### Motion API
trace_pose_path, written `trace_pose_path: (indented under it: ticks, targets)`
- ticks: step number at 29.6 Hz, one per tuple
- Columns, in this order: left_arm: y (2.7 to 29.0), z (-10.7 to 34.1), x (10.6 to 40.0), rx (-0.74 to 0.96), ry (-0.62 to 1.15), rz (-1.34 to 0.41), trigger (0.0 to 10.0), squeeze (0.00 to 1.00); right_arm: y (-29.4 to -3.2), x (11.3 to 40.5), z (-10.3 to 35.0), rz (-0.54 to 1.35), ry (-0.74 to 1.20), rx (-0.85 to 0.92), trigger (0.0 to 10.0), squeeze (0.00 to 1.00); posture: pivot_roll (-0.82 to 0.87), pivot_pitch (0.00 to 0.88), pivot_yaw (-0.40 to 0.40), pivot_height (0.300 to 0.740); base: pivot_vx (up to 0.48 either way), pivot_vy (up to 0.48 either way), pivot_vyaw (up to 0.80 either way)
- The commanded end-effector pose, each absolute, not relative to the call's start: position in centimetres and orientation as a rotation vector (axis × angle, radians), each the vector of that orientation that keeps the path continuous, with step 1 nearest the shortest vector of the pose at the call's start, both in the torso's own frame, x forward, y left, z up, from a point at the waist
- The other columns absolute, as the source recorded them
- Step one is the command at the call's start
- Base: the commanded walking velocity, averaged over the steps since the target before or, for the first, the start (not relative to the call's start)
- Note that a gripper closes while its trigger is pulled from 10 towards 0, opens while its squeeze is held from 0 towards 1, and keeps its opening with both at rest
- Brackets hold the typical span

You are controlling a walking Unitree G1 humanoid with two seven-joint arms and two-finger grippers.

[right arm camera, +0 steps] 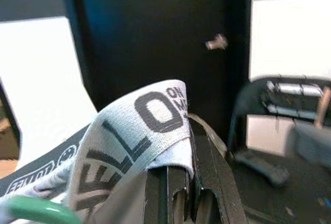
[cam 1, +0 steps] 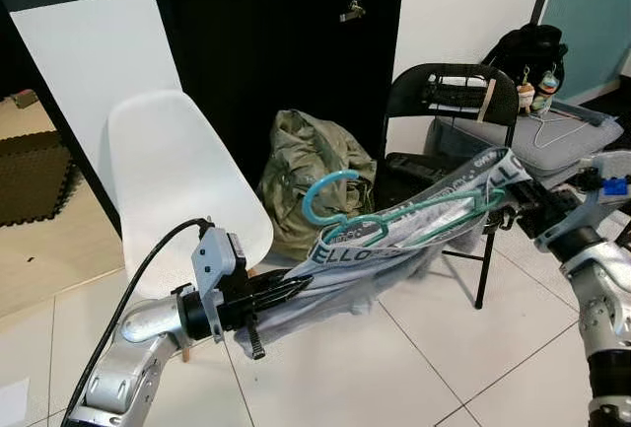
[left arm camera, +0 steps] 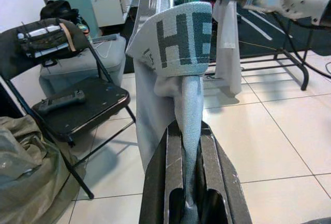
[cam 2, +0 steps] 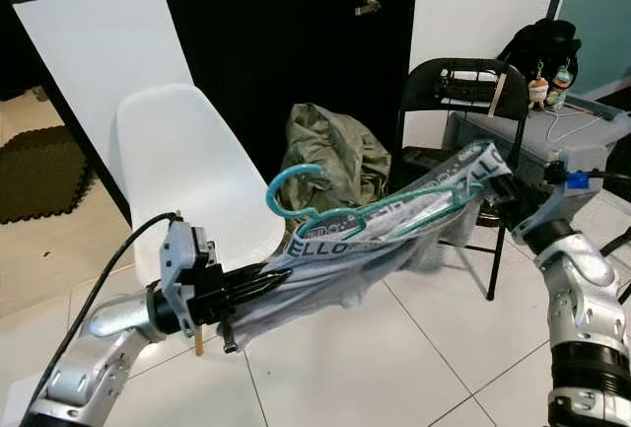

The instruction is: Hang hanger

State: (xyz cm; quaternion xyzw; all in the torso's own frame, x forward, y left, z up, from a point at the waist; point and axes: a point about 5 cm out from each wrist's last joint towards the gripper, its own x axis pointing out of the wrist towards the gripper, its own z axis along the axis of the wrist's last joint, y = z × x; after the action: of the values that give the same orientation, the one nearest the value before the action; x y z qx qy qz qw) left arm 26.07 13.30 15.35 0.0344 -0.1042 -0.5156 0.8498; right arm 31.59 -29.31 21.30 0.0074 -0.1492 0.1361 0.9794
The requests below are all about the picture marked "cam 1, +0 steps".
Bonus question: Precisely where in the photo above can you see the beige wooden stick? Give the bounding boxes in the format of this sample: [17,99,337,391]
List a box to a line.
[478,77,497,122]

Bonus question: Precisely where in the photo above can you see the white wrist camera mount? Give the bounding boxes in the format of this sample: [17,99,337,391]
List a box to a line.
[190,228,247,334]
[537,149,631,252]

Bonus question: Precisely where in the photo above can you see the black folding chair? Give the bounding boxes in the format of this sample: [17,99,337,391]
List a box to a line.
[378,62,522,312]

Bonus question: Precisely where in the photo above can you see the black backpack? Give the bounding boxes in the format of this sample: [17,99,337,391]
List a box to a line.
[483,25,570,88]

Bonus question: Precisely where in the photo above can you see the black electronic device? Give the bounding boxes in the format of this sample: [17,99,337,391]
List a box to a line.
[424,72,491,112]

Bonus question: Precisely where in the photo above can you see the teal plastic hanger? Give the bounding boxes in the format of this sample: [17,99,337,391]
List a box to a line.
[301,168,494,249]

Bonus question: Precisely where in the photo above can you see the white wire hanger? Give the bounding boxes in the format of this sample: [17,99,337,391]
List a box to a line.
[532,109,595,152]

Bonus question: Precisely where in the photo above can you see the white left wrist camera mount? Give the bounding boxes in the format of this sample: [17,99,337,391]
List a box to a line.
[190,228,247,334]

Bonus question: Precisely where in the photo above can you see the black door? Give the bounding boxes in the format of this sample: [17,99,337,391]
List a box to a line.
[143,0,407,191]

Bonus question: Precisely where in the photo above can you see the white shell chair wooden legs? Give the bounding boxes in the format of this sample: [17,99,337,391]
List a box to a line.
[105,89,277,364]

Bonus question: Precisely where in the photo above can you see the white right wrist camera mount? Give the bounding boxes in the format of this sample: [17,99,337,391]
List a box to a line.
[537,149,631,252]

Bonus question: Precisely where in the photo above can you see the green toy charm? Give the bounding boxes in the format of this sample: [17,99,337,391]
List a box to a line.
[535,62,562,112]

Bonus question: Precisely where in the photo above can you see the grey shorts with lettered waistband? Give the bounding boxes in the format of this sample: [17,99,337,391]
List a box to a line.
[232,146,535,349]

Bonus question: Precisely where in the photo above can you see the orange and white toy charm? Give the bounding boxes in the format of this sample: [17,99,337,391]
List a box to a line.
[516,65,536,112]

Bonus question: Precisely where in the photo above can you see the olive green bag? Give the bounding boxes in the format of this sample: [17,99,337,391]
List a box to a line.
[258,108,379,262]

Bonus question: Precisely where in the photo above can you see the metal door handle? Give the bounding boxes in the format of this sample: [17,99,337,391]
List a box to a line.
[339,0,367,24]

